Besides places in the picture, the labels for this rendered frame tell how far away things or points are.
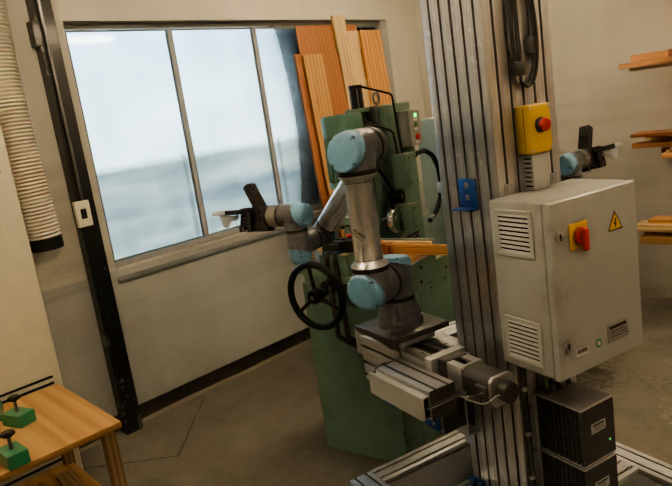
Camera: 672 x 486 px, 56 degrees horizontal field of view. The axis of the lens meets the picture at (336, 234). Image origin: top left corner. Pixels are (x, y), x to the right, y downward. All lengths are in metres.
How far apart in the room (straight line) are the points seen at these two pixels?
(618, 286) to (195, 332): 2.63
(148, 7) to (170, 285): 1.54
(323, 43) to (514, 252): 3.03
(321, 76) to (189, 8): 0.97
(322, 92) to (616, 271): 2.87
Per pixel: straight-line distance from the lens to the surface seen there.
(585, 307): 1.79
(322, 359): 2.92
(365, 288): 1.89
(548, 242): 1.66
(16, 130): 3.23
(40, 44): 3.44
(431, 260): 2.64
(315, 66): 4.35
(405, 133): 2.90
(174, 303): 3.79
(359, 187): 1.85
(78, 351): 3.58
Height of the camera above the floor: 1.52
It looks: 11 degrees down
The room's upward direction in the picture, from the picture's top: 8 degrees counter-clockwise
